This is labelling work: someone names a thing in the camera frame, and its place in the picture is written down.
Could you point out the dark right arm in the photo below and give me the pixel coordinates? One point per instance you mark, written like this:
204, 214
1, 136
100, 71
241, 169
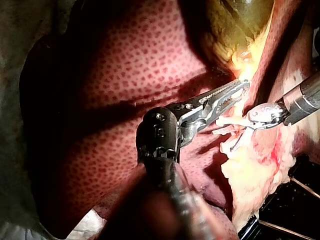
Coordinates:
305, 97

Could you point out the right arm instrument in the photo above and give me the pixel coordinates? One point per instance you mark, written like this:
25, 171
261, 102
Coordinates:
268, 115

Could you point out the left arm instrument jaw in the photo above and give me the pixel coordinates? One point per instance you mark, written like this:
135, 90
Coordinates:
226, 107
225, 90

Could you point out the white clip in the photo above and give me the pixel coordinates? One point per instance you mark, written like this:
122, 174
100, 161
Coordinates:
228, 122
222, 131

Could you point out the gallbladder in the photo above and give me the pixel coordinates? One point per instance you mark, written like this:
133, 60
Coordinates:
232, 27

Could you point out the white cloth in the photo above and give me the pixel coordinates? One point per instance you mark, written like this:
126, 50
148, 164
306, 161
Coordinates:
12, 150

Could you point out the pale fatty tissue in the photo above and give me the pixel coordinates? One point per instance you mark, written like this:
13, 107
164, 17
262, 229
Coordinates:
252, 175

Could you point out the dark left arm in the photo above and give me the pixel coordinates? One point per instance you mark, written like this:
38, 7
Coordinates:
180, 202

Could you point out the dark red liver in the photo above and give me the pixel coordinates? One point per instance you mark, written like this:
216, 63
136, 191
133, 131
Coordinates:
120, 82

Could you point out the left arm instrument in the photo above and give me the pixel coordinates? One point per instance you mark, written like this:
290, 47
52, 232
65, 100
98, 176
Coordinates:
160, 135

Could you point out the right arm instrument jaw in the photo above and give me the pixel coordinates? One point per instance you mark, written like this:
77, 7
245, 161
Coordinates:
246, 137
237, 145

